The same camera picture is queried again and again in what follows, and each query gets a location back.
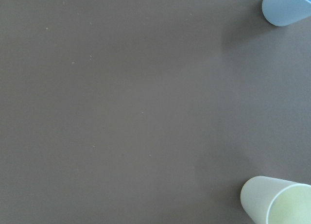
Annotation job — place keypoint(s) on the light blue cup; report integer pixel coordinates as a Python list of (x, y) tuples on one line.
[(285, 12)]

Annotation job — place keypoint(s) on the cream white cup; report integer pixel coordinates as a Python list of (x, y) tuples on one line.
[(269, 200)]

